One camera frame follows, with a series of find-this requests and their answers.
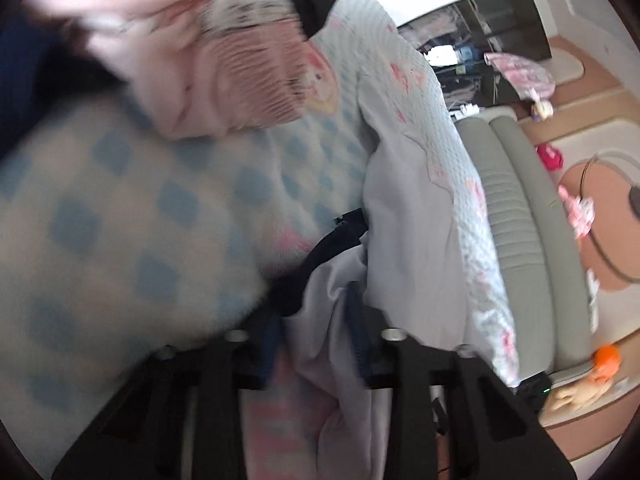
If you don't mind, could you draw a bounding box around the white shirt navy collar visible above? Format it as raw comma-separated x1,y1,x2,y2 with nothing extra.
270,95,496,480

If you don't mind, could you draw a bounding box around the pink printed cloth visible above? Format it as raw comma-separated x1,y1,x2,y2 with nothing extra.
484,52,557,99

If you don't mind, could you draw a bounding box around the pink garment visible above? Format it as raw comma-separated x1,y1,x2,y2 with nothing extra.
30,0,313,141

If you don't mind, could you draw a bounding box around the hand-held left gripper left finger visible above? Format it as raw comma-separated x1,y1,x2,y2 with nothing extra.
52,310,285,480

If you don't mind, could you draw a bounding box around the magenta toy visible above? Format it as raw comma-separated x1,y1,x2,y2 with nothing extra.
537,142,564,171

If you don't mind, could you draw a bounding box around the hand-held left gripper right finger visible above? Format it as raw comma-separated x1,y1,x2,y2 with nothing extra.
346,281,576,480

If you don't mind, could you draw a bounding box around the orange plush toy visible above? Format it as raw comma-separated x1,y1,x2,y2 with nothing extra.
592,344,622,377

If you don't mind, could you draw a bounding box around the pink plush toy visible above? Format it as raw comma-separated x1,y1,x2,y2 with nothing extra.
557,185,597,240

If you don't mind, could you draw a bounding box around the cream plush doll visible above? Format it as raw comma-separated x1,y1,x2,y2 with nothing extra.
547,367,617,415

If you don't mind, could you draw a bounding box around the white lace toy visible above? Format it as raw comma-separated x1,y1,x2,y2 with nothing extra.
584,269,602,332

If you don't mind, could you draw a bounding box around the navy garment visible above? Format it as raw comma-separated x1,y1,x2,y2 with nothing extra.
0,15,126,156

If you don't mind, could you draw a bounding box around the grey padded headboard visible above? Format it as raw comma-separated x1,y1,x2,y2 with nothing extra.
454,107,597,377

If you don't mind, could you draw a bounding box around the black device green light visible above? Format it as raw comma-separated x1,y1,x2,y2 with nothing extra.
517,372,552,412

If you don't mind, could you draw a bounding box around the blue checked cartoon duvet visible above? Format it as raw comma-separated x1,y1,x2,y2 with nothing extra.
0,0,521,480

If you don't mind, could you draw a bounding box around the black cable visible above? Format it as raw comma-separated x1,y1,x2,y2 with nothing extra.
579,152,640,284

